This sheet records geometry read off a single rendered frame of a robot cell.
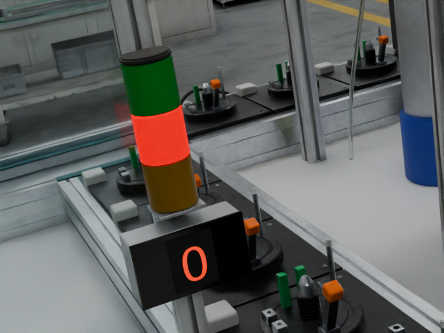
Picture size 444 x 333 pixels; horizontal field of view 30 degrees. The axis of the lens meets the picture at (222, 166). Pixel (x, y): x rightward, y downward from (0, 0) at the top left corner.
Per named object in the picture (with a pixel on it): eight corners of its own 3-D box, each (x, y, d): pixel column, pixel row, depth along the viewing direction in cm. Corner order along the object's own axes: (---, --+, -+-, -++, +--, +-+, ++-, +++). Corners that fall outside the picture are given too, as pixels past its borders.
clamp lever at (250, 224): (259, 259, 127) (259, 224, 122) (247, 263, 126) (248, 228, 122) (249, 244, 130) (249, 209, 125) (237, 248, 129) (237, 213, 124)
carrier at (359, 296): (442, 352, 105) (435, 264, 101) (273, 421, 98) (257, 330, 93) (345, 279, 126) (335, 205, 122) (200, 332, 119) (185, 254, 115)
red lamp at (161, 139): (197, 156, 80) (188, 108, 79) (148, 170, 79) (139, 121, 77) (180, 143, 85) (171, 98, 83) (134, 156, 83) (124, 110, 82)
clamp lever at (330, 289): (339, 329, 105) (344, 289, 100) (326, 334, 105) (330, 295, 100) (325, 309, 108) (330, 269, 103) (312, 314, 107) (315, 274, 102)
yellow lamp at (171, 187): (206, 203, 82) (197, 156, 80) (158, 217, 80) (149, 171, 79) (189, 188, 86) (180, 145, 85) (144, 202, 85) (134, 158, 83)
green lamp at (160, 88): (188, 106, 79) (179, 57, 77) (139, 120, 77) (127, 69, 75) (171, 97, 83) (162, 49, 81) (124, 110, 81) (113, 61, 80)
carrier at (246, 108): (272, 117, 210) (265, 70, 205) (184, 143, 202) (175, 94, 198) (235, 100, 231) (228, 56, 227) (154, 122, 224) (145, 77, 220)
